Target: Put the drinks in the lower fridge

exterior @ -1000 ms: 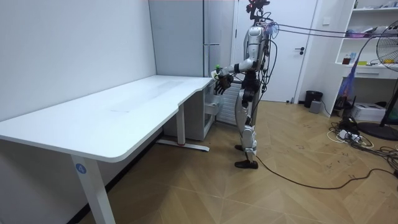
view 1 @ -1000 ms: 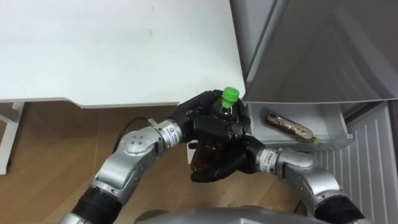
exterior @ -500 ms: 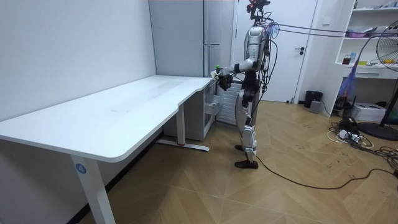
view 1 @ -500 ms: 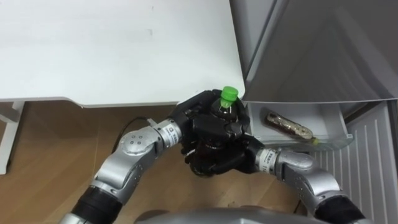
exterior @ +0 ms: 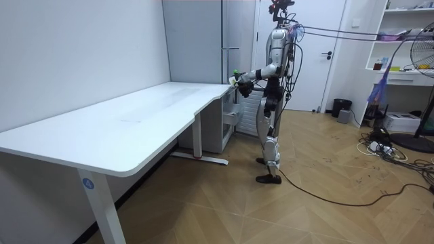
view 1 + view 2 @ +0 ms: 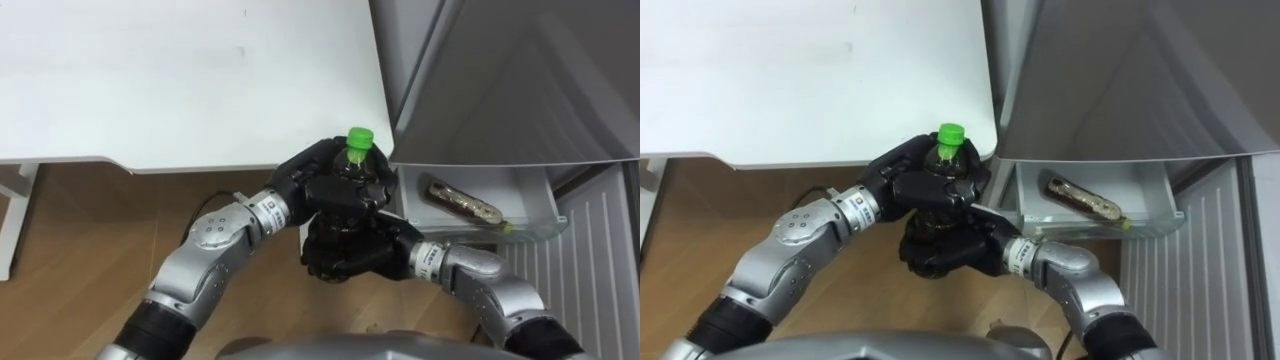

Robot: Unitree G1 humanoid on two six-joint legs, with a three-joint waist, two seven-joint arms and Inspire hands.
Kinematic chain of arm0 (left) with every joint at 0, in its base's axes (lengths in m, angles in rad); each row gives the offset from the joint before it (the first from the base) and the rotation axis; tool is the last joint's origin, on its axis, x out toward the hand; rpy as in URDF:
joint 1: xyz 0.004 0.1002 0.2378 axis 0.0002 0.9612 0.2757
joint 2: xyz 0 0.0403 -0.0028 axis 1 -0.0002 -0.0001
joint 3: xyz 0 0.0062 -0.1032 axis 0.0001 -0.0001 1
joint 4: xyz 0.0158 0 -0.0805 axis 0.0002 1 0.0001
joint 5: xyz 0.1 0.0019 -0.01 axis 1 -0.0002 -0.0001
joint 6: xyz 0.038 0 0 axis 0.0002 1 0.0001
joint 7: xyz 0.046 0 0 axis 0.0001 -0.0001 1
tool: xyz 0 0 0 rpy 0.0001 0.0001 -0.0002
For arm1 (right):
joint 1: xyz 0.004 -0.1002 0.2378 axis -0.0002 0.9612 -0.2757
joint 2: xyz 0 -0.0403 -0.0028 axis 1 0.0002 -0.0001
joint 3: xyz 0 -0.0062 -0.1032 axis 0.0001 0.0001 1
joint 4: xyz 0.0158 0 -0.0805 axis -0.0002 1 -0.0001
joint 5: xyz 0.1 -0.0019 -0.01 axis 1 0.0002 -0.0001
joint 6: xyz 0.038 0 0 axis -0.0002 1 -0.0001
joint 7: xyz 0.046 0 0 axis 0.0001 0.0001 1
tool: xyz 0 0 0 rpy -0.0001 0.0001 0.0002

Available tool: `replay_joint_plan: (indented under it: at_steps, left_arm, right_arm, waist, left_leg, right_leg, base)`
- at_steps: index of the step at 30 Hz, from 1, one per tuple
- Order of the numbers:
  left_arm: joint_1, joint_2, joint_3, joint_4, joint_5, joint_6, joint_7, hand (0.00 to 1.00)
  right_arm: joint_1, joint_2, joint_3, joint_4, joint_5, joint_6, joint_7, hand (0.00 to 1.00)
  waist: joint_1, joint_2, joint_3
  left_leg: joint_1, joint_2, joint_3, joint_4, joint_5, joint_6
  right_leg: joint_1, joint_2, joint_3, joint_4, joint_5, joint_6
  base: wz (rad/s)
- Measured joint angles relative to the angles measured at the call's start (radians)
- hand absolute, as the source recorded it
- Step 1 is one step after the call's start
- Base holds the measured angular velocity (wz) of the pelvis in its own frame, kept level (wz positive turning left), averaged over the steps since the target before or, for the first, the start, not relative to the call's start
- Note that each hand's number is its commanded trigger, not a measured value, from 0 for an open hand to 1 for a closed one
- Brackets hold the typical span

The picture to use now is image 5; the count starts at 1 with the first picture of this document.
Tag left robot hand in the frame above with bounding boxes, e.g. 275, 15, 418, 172
237, 80, 254, 98

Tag white slatted panel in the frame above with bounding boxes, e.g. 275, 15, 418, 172
235, 88, 264, 137

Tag white drawer cabinet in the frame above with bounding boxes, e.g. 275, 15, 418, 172
178, 89, 244, 154

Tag robot body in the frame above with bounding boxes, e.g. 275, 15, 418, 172
263, 0, 305, 102

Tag robot legs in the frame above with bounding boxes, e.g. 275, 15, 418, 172
254, 77, 285, 186

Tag white door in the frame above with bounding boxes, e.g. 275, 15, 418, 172
254, 0, 347, 113

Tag black waste bin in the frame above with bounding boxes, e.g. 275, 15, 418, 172
331, 98, 353, 119

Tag small grey box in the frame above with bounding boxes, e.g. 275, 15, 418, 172
337, 108, 353, 125

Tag white desk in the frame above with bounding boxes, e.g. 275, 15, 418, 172
0, 81, 235, 244

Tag white power strip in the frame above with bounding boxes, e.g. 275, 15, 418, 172
368, 140, 394, 155

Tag white cardboard box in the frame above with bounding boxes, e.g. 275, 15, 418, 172
382, 111, 422, 134

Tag white shelf unit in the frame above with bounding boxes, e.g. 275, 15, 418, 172
359, 0, 434, 128

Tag black standing fan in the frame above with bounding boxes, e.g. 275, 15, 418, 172
389, 22, 434, 153

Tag cable bundle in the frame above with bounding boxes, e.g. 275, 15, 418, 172
288, 22, 434, 106

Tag black floor cable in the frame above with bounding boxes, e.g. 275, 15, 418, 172
277, 169, 434, 207

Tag tangled floor cables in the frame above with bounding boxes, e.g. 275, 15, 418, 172
355, 131, 434, 187

